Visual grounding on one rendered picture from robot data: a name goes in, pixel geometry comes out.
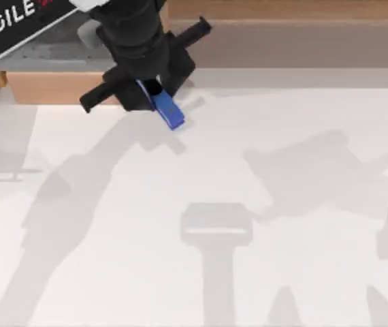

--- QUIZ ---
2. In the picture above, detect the pale grey rounded box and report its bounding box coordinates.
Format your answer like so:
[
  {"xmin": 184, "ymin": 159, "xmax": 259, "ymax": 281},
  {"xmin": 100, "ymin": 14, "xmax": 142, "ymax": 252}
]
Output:
[{"xmin": 77, "ymin": 22, "xmax": 101, "ymax": 49}]

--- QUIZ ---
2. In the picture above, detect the pale wooden drawer front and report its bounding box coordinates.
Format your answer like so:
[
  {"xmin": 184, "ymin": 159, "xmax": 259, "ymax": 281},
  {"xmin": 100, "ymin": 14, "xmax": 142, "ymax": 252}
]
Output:
[{"xmin": 0, "ymin": 69, "xmax": 124, "ymax": 105}]

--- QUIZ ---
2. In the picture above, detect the grey pierced drawer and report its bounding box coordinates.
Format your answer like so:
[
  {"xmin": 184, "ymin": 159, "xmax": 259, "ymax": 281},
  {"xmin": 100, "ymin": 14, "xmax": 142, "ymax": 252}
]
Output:
[{"xmin": 0, "ymin": 9, "xmax": 120, "ymax": 73}]

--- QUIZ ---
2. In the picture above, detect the wooden cupboard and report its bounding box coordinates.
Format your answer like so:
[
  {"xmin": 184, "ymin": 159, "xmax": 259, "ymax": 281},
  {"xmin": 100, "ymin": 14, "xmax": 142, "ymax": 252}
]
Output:
[{"xmin": 165, "ymin": 0, "xmax": 388, "ymax": 70}]

